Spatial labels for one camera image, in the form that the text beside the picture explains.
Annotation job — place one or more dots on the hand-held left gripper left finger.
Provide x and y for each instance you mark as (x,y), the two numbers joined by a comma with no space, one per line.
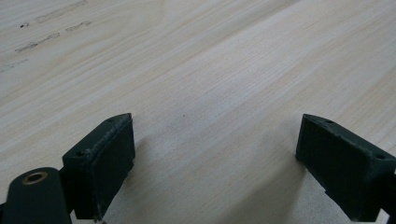
(99,168)

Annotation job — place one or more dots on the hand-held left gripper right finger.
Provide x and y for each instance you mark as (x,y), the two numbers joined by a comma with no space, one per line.
(342,168)

